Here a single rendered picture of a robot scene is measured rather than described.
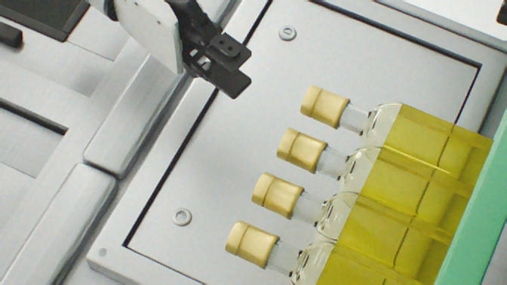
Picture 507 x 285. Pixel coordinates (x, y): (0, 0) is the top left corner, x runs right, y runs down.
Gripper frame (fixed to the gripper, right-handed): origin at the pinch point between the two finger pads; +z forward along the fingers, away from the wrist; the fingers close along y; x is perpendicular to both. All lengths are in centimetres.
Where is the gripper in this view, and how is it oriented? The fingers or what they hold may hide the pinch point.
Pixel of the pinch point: (230, 67)
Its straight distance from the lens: 106.8
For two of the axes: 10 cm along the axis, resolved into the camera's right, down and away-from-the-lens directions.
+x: 6.5, -6.7, 3.6
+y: 0.1, -4.7, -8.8
